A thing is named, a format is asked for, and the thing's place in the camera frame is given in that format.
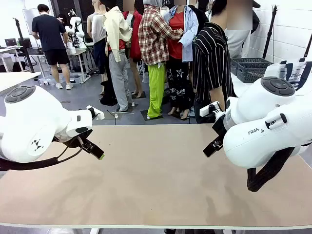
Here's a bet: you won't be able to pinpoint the person's right forearm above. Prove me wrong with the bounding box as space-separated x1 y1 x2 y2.
209 85 226 111

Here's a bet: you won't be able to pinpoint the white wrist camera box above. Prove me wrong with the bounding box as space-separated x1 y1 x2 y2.
86 105 105 121
199 102 220 117

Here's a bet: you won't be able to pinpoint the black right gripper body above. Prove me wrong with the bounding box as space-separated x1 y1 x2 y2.
212 118 229 145

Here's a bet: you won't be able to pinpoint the mannequin red top blue shirt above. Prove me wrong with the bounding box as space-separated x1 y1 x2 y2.
162 0 199 117

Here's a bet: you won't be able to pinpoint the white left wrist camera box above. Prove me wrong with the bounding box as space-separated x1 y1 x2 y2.
86 105 105 121

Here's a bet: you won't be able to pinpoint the background work desk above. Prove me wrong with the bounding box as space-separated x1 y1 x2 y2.
66 42 91 81

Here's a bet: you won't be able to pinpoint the black garment pile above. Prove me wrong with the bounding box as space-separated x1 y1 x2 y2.
99 80 118 107

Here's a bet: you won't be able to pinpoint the white side table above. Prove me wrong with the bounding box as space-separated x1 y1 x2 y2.
0 72 42 94

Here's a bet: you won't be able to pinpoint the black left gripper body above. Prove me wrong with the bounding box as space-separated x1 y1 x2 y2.
55 133 89 150

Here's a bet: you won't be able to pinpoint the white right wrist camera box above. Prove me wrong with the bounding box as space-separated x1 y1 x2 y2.
199 102 220 117

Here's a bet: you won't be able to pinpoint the black tripod stand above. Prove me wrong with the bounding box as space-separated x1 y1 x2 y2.
12 17 35 74
262 4 279 59

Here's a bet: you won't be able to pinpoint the mannequin in black jacket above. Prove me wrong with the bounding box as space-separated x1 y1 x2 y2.
187 0 212 45

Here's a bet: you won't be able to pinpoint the white whiteboard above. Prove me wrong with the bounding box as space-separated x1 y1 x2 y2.
22 8 38 35

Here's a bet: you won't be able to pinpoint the mannequin in red jacket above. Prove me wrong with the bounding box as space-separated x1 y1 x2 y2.
121 9 145 98

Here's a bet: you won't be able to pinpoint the mannequin plaid shirt green pants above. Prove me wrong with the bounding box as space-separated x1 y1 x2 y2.
137 0 182 119

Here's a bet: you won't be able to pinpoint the mannequin in white tank top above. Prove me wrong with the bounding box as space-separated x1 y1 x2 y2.
86 0 110 96

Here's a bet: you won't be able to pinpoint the mannequin cream jacket gray pants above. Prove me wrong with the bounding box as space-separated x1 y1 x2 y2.
101 0 134 113

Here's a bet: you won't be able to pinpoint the person in dark t-shirt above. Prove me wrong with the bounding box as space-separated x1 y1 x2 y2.
31 3 74 90

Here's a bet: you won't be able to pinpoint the white table with baskets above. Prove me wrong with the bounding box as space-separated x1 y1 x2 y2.
230 72 245 98

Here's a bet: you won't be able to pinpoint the figure in white shirt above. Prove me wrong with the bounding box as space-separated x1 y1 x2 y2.
225 0 261 59

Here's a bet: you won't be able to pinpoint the person in striped black shirt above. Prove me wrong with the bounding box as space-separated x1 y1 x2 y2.
194 0 253 124

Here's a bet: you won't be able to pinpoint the gray perforated plastic basket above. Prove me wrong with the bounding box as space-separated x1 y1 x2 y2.
230 57 270 77
236 62 274 84

